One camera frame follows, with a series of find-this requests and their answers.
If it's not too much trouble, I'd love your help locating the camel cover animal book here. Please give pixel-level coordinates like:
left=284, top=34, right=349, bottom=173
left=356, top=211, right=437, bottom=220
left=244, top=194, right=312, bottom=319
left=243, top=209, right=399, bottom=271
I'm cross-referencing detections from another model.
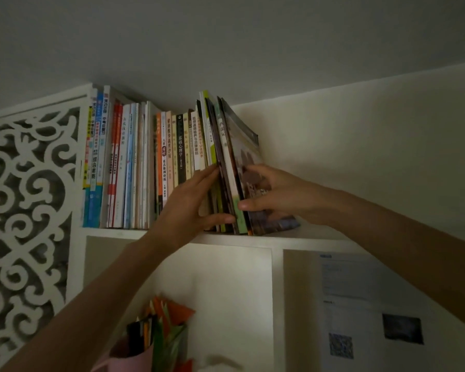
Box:
left=220, top=97, right=301, bottom=237

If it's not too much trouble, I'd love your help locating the pink cup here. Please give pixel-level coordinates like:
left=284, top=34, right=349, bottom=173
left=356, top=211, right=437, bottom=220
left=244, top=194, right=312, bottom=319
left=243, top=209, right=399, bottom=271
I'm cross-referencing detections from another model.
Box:
left=90, top=336, right=156, bottom=372

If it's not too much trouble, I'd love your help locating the row of shelved books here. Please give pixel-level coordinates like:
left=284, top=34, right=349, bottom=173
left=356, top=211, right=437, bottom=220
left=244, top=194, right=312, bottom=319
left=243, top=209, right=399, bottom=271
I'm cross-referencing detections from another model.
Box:
left=82, top=85, right=301, bottom=237

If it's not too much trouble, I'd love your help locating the white crumpled tissue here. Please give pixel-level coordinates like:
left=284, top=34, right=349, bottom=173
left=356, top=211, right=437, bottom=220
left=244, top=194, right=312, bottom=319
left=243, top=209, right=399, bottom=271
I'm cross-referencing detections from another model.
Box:
left=197, top=355, right=244, bottom=372

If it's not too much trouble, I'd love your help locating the person's left hand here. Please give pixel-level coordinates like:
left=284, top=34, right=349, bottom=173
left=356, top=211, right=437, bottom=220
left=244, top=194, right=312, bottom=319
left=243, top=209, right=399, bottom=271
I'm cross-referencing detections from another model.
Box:
left=150, top=165, right=237, bottom=253

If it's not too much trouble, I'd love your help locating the white carved lattice panel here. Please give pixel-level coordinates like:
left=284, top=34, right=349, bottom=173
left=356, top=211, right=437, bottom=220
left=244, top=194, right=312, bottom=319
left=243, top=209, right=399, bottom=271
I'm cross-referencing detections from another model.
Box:
left=0, top=84, right=94, bottom=372

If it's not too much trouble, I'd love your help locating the white bookshelf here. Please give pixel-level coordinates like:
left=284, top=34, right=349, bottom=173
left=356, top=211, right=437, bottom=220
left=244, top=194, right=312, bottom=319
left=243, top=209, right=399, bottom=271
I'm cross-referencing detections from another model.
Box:
left=65, top=84, right=373, bottom=372

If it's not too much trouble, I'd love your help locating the white paper sheet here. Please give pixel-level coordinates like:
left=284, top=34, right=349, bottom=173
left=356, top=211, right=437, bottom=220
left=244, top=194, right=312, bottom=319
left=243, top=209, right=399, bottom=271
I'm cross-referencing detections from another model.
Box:
left=319, top=251, right=465, bottom=372

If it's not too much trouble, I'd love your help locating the person's left forearm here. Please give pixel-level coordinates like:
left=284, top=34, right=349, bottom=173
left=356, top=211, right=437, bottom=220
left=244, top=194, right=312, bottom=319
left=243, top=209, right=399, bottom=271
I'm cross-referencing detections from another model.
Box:
left=0, top=236, right=171, bottom=372

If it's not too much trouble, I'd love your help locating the person's right forearm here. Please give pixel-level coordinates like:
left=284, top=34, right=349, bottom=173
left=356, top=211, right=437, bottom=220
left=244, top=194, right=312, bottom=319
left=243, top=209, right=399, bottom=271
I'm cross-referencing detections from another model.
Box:
left=329, top=191, right=465, bottom=334

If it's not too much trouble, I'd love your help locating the colourful stationery bundle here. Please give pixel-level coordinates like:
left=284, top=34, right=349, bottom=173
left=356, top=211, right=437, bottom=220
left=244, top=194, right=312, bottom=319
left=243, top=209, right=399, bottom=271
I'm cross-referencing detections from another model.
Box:
left=125, top=296, right=197, bottom=372

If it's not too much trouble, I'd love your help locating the person's right hand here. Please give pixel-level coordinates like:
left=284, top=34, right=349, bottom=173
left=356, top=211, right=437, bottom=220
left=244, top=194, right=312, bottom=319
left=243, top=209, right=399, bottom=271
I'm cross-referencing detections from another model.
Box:
left=236, top=163, right=342, bottom=227

